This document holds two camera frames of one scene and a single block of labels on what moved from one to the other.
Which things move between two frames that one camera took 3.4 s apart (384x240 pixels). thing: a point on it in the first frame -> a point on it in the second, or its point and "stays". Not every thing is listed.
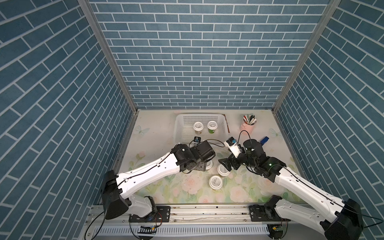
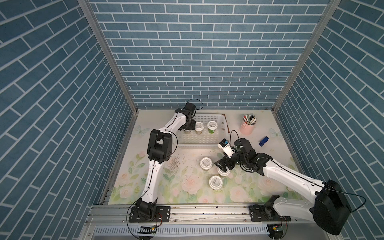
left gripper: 202,166 -> 192,126
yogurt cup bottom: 215,182 stays
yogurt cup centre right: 222,170 stays
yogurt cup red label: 198,126 stays
